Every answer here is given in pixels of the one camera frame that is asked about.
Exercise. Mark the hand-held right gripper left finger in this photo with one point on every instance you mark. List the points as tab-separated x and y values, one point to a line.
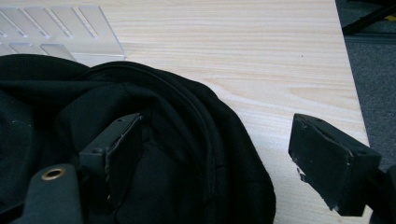
120	155

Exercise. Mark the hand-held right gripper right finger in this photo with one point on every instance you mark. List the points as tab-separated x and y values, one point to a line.
327	161

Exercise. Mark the black fabric bag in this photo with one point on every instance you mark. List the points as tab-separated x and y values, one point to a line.
174	130

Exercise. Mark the clear acrylic slotted rack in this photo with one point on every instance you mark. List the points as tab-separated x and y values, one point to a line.
62	31

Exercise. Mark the black metal stand leg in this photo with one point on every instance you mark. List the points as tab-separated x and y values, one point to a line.
369	18

